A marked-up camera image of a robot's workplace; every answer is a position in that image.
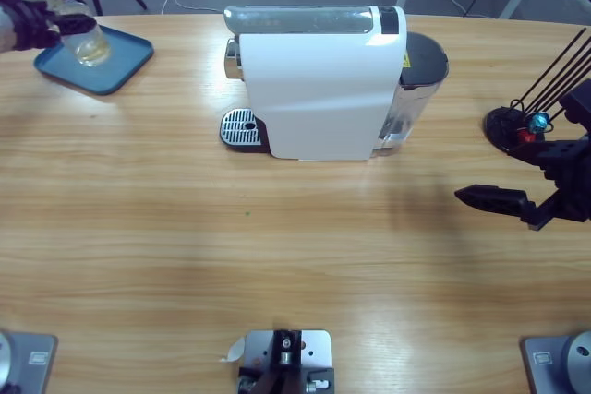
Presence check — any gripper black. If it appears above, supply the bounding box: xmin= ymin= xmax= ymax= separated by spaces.
xmin=0 ymin=0 xmax=98 ymax=52
xmin=454 ymin=135 xmax=591 ymax=233

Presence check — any clear glass cup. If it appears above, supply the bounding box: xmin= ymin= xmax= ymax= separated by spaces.
xmin=43 ymin=0 xmax=113 ymax=67

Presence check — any silver coffee machine lever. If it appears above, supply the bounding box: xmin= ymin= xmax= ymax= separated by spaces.
xmin=223 ymin=5 xmax=376 ymax=36

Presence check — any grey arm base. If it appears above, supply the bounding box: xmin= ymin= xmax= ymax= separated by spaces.
xmin=0 ymin=329 xmax=59 ymax=394
xmin=521 ymin=329 xmax=591 ymax=394

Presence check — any white coffee machine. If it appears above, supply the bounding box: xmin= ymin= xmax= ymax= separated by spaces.
xmin=219 ymin=5 xmax=410 ymax=163

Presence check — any blue square tray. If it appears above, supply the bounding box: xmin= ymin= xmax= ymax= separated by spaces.
xmin=32 ymin=24 xmax=155 ymax=97

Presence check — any black capsule holder with rods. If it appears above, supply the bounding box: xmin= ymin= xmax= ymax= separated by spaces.
xmin=483 ymin=28 xmax=591 ymax=158

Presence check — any metal drip tray grate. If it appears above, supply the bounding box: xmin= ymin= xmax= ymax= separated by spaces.
xmin=220 ymin=107 xmax=262 ymax=146

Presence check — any white paper tag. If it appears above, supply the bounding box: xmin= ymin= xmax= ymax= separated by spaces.
xmin=217 ymin=337 xmax=248 ymax=364

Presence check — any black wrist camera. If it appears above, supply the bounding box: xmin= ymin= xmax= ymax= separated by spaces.
xmin=559 ymin=79 xmax=591 ymax=135

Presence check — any grey camera mount plate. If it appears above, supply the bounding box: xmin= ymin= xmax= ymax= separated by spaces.
xmin=237 ymin=328 xmax=336 ymax=394

